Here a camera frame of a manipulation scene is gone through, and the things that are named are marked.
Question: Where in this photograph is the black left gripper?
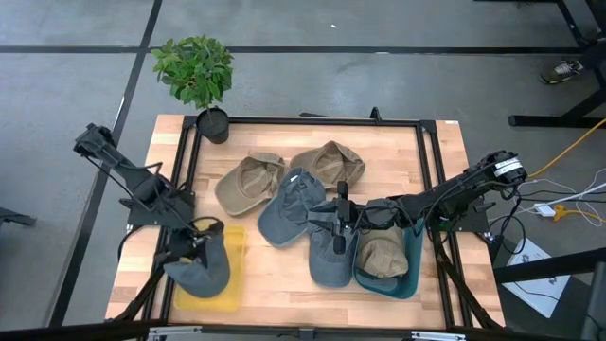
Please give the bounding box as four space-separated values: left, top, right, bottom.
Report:
163 221 226 267

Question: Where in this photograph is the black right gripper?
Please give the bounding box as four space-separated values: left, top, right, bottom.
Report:
308 180 371 256

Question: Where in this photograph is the blue-grey baseball cap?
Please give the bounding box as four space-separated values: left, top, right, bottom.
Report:
307 201 357 289
163 231 232 299
258 166 327 249

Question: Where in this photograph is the beige baseball cap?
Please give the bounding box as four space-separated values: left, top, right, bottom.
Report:
214 152 289 218
354 225 410 279
289 140 366 190

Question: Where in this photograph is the yellow plastic bin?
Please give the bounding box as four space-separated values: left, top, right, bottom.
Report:
173 223 248 313

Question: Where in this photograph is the teal plastic bin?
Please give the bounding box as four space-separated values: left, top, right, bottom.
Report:
350 215 425 300

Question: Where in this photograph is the green plant in black pot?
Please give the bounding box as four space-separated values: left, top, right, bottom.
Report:
151 35 236 146

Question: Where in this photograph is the dark grey floor foot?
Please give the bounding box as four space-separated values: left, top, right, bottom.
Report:
0 206 37 227

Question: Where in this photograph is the black metal bar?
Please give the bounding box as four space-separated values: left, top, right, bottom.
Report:
494 248 606 285

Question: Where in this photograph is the black desk base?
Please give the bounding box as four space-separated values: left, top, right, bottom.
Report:
508 0 606 129

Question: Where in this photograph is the person's shoe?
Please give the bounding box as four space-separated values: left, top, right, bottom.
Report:
539 59 585 85

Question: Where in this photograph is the silver aluminium rail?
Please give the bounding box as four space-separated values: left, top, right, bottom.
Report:
410 331 468 341
147 325 204 341

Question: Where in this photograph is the black aluminium table frame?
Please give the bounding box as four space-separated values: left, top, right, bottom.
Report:
0 106 522 341

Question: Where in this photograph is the yellow extension cable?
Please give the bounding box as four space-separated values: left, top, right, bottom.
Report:
527 117 606 224

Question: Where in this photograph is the white cable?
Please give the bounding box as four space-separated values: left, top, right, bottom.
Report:
518 168 606 224

